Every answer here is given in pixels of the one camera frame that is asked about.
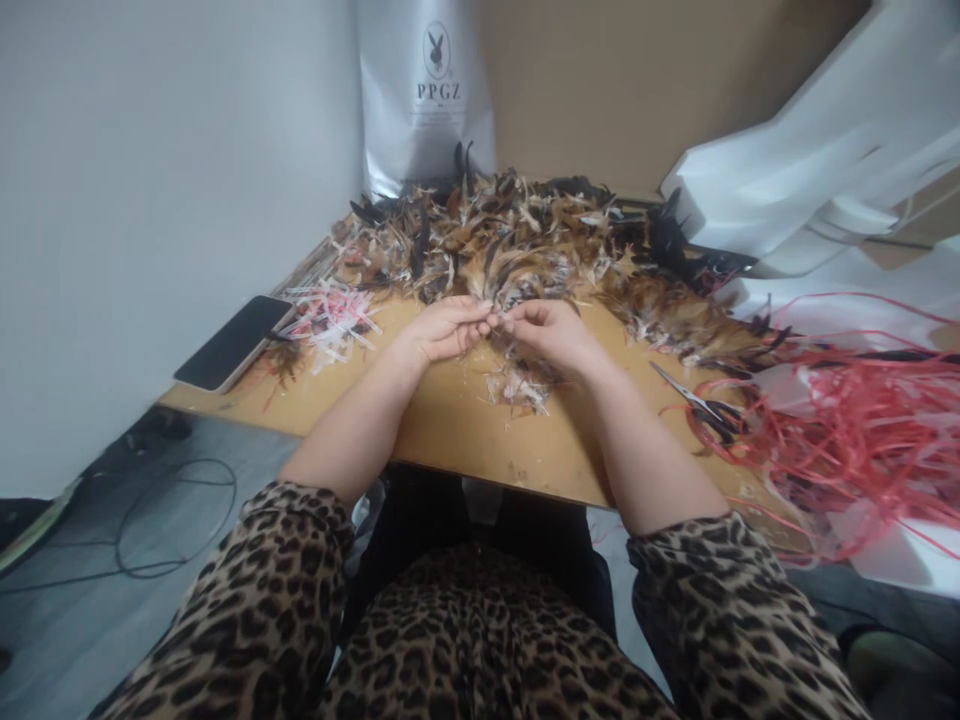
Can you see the person's left hand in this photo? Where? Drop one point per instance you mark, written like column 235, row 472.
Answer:
column 442, row 334

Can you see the person's right hand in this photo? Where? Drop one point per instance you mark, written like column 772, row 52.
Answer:
column 561, row 337

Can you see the person's left thumb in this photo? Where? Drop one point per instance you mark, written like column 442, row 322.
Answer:
column 474, row 307

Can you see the person's right thumb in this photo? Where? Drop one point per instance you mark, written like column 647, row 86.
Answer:
column 520, row 313

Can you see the person's left fingers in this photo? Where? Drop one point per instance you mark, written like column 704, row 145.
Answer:
column 466, row 334

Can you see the person's right fingers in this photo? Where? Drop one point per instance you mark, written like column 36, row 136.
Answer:
column 531, row 339

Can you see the small brown feather bundle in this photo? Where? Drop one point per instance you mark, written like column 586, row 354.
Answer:
column 501, row 300

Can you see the heap of trimmed feather scraps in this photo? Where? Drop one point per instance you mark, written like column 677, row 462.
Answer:
column 521, row 386

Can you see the pile of brown black feathers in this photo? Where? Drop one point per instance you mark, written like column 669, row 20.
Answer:
column 540, row 232

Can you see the pile of white red strips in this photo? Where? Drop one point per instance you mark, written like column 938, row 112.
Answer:
column 337, row 319

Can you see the silver bag with rabbit print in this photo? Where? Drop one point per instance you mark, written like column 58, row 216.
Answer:
column 429, row 90

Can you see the smartphone with light case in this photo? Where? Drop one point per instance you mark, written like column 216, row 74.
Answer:
column 234, row 343

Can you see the brown cardboard sheet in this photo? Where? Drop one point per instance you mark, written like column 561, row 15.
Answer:
column 600, row 90

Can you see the person's body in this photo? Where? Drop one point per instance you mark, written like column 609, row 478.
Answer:
column 487, row 637

